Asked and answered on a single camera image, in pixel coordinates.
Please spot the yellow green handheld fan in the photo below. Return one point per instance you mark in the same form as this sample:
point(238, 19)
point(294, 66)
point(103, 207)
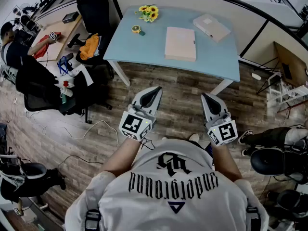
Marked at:
point(136, 29)

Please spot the light wooden desk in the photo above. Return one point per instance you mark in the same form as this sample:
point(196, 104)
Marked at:
point(68, 32)

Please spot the orange cloth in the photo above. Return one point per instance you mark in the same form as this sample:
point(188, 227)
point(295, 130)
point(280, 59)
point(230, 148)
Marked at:
point(89, 47)

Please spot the dark wooden desk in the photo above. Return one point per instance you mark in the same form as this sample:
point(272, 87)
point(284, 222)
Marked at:
point(288, 61)

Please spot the black tripod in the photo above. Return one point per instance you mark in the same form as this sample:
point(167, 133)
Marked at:
point(269, 73)

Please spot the white red toy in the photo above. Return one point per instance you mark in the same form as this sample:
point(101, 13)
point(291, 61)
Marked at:
point(65, 82)

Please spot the black mesh office chair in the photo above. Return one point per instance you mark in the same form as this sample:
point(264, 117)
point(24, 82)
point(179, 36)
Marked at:
point(41, 90)

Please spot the green bottle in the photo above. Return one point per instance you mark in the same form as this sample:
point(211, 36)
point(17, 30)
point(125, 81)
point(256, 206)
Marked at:
point(63, 99)

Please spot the person's left shoe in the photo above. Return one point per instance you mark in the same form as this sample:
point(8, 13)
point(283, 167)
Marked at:
point(164, 137)

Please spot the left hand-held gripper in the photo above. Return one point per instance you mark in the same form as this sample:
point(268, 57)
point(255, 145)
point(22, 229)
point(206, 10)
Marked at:
point(134, 125)

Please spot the white paper sheet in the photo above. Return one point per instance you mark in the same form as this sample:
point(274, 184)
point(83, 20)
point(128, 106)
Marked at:
point(83, 73)

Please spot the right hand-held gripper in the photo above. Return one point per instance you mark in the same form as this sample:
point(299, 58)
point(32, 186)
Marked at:
point(223, 132)

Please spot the person's white printed t-shirt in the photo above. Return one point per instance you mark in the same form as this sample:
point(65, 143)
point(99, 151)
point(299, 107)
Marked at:
point(168, 201)

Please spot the person's left forearm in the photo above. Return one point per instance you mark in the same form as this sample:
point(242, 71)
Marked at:
point(120, 157)

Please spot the person's black trousers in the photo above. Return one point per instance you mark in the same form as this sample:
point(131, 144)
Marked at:
point(204, 150)

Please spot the white rack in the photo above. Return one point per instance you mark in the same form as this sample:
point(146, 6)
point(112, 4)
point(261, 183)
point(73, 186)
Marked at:
point(286, 90)

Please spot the white oval device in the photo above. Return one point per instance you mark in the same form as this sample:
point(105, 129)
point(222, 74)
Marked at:
point(255, 76)

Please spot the black round stool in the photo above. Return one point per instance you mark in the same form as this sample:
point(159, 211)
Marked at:
point(267, 161)

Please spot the person's right shoe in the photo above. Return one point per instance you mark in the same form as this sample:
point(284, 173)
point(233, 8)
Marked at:
point(194, 137)

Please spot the red cloth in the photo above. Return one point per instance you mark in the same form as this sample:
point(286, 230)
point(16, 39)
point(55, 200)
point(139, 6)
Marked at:
point(42, 47)

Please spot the beige box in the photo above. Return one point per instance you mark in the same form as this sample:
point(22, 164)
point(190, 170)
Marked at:
point(211, 26)
point(180, 43)

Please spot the potted yellow sunflower bouquet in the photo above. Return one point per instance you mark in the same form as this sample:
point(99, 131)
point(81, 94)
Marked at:
point(149, 12)

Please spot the person's shoe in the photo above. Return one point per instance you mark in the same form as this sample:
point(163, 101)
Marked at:
point(194, 137)
point(164, 137)

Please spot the person's right forearm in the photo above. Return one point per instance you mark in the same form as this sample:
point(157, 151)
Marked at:
point(226, 162)

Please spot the white bottle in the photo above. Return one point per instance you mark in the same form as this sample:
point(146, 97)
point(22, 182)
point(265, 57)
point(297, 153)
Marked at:
point(66, 92)

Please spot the white table leg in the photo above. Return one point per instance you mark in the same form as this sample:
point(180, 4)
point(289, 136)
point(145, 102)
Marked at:
point(222, 86)
point(120, 73)

